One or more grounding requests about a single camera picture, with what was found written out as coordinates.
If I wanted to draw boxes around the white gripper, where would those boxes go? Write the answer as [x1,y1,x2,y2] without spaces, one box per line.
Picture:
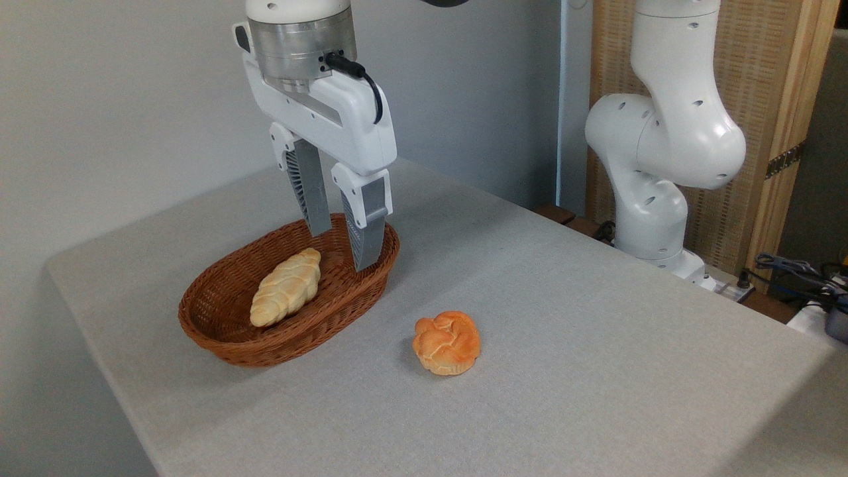
[233,21,399,273]

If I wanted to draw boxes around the round orange knotted bread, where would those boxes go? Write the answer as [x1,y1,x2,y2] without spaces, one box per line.
[411,310,482,377]

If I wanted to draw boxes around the long braided pale bread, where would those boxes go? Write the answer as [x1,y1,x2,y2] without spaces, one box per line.
[249,247,323,329]

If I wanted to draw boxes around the brown wicker basket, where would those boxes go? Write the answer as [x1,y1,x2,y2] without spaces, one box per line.
[177,213,401,369]

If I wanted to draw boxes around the brown wooden base board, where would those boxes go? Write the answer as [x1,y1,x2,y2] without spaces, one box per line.
[534,203,618,246]

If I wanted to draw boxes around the wooden woven screen panel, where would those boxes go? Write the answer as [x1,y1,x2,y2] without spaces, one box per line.
[586,0,841,292]

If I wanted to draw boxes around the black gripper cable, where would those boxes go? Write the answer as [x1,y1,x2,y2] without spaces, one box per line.
[323,52,385,126]

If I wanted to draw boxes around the dark metal hinge strap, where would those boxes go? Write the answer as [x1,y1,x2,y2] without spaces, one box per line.
[765,140,807,180]

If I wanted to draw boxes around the tangled dark cables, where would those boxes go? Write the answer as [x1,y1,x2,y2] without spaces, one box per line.
[754,250,848,312]

